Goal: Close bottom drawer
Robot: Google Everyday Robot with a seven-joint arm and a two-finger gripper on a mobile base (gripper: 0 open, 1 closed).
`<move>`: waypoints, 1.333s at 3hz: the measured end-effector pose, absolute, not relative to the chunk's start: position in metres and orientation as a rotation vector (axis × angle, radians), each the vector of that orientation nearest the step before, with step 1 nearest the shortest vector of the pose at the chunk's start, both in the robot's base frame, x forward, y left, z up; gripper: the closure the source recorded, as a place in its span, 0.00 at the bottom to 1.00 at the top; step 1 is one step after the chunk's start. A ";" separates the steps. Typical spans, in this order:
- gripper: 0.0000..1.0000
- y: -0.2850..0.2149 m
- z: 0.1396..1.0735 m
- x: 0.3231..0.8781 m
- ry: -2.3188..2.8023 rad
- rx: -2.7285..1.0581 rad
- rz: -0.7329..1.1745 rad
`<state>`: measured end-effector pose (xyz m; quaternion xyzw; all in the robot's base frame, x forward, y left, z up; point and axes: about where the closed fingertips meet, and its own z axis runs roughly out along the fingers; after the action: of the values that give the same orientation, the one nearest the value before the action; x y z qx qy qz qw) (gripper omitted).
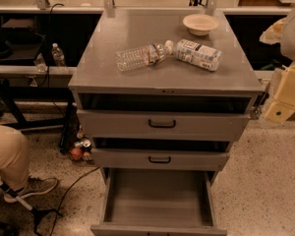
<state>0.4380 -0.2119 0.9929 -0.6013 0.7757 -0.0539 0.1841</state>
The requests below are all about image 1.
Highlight grey bottom drawer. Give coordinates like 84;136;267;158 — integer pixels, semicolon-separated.
90;169;227;236

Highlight grey drawer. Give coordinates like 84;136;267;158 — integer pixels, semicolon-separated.
77;110;250;142
91;138;229;171
90;169;227;236

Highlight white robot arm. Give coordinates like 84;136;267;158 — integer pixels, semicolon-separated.
260;7;295;124

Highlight grey metal drawer cabinet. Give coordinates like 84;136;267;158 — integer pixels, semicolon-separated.
68;7;265;186

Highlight grey middle drawer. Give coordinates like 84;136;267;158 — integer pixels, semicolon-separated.
91;138;229;171

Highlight grey top drawer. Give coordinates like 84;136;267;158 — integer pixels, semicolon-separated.
77;110;250;142

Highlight labelled plastic water bottle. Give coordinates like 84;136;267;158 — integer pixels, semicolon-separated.
164;39;222;72

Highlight beige paper bowl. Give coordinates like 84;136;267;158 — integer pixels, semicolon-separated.
183;14;219;36

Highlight clear empty plastic bottle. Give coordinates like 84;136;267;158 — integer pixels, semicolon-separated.
116;43;166;72

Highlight silver can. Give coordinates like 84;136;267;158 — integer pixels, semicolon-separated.
75;139;91;148

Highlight red apple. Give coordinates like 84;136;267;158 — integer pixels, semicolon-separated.
70;147;84;161

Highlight small upright water bottle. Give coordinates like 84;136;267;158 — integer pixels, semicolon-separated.
51;43;66;67

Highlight grey sneaker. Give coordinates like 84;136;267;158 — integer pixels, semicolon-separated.
6;177;58;199

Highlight tripod leg with foot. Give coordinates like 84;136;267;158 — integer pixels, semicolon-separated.
0;179;61;236

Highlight person leg beige trousers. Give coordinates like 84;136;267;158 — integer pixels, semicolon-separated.
0;125;30;191

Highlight black floor cable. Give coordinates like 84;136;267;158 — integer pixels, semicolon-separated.
47;166;100;236

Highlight black desk frame leg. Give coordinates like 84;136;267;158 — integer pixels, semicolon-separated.
0;80;75;149

